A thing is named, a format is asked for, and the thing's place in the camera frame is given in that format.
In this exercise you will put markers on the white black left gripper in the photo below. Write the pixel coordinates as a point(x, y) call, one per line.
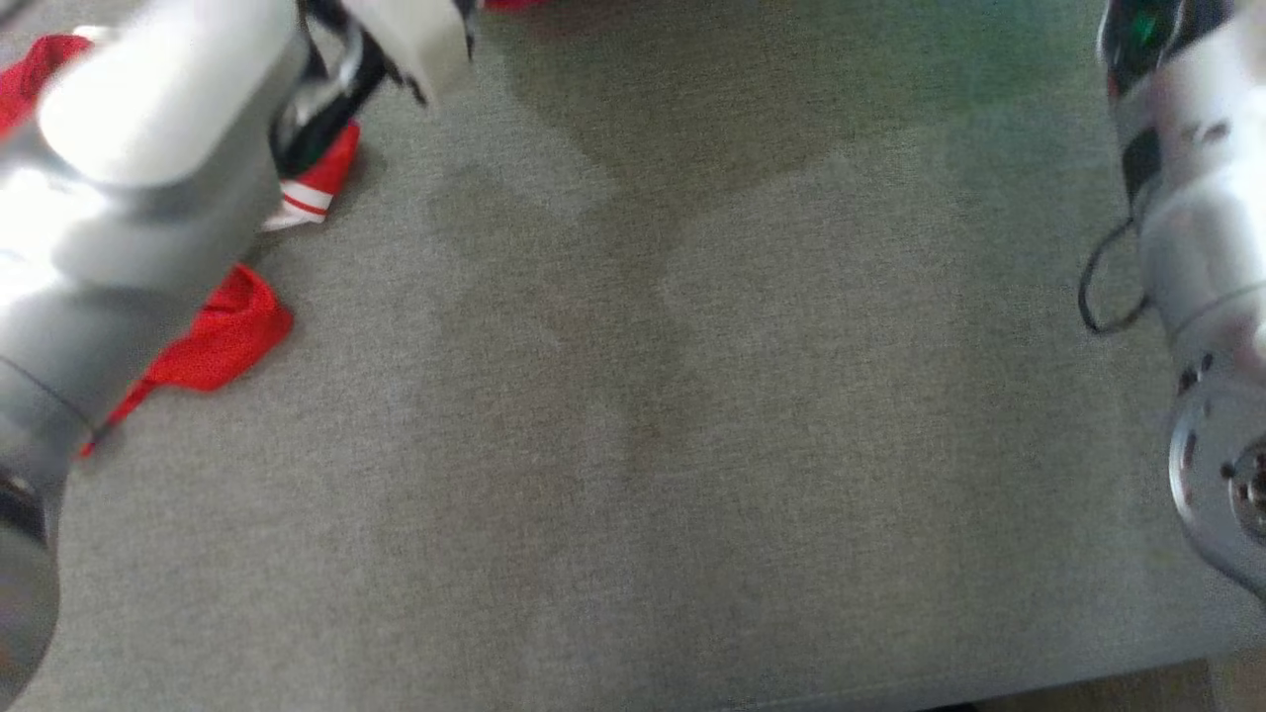
point(415, 40)

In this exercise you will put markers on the red white basketball jersey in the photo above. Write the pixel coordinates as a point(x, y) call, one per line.
point(223, 341)

